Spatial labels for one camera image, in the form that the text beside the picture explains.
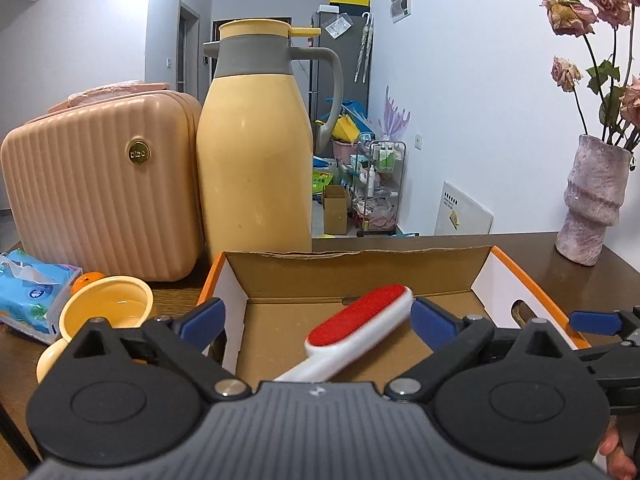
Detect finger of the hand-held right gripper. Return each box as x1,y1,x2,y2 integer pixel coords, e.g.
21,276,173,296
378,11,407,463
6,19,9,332
569,306,640,337
576,335,640,377

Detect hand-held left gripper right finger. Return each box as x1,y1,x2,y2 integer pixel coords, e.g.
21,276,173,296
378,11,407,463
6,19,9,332
383,296,584,404

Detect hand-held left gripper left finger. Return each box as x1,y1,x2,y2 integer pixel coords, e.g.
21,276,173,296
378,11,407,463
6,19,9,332
56,297,252,404

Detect red and white lint brush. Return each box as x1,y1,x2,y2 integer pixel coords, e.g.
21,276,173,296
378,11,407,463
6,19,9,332
272,285,415,382

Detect orange cardboard box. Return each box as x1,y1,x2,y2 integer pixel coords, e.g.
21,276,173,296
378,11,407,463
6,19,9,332
197,245,593,386

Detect person's right hand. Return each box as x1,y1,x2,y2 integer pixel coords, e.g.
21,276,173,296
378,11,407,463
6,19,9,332
599,429,637,479

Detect yellow mug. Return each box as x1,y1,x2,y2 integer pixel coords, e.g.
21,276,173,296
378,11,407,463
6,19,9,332
36,275,155,383

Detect white leaning panel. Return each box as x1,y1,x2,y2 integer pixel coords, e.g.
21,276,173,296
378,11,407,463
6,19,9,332
434,181,495,236

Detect pink textured vase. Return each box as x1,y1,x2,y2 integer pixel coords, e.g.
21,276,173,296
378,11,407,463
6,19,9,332
555,134,632,267

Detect small orange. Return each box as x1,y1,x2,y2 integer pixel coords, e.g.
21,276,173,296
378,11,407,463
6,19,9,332
70,271,107,295

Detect metal trolley cart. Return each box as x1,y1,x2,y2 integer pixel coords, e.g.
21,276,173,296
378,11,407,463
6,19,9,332
357,140,407,237

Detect small brown carton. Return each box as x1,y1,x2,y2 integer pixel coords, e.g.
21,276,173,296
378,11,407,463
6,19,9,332
322,185,352,236

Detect yellow thermos jug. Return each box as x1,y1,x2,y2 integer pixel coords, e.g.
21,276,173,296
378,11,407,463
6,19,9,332
196,18,345,256

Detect blue tissue pack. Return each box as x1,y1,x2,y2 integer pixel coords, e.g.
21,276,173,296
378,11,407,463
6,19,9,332
0,249,83,345

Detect peach ribbed suitcase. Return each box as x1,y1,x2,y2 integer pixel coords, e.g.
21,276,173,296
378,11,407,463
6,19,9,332
0,81,205,282

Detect pink bucket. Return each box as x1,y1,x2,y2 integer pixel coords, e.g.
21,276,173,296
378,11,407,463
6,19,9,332
332,139,357,165

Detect yellow bag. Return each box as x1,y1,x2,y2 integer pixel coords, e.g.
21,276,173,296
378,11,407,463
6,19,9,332
332,114,360,143

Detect blue bag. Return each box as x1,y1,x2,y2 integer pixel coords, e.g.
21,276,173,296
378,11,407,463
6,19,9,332
327,97,373,133

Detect dried pink roses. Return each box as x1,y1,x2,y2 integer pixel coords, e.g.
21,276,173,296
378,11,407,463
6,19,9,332
539,0,640,153

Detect grey fridge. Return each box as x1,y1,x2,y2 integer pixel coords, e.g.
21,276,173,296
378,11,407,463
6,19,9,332
309,4,373,131

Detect hanging folded umbrella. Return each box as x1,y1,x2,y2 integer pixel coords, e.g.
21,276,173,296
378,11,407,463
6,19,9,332
354,11,375,83

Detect clear plastic bag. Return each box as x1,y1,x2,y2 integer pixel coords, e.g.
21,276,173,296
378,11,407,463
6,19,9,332
322,14,353,37

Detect purple wall decoration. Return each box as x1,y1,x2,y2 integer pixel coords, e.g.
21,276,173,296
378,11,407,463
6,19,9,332
377,85,412,142

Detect grey interior door frame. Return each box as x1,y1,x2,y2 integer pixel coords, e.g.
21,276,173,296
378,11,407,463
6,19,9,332
177,0,201,93

